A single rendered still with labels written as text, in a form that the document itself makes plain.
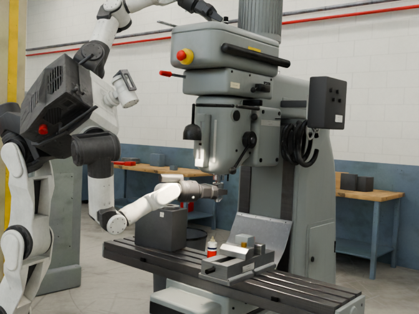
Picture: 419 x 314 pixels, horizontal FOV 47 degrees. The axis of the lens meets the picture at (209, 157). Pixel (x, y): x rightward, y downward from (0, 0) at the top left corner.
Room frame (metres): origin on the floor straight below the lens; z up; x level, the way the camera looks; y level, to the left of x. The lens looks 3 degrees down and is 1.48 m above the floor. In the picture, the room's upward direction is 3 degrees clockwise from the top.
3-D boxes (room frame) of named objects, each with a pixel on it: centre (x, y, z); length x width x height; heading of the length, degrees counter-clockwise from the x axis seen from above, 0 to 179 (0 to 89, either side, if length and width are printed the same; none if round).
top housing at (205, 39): (2.02, -0.05, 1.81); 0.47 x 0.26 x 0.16; 141
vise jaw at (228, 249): (1.86, -0.12, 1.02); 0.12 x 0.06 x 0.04; 53
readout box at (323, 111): (2.02, -0.49, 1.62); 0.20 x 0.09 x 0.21; 141
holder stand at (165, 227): (2.25, 0.22, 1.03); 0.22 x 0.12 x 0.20; 58
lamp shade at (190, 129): (1.83, 0.07, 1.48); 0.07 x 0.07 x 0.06
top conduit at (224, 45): (1.94, -0.18, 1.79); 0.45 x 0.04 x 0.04; 141
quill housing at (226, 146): (2.01, -0.04, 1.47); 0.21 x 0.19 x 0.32; 51
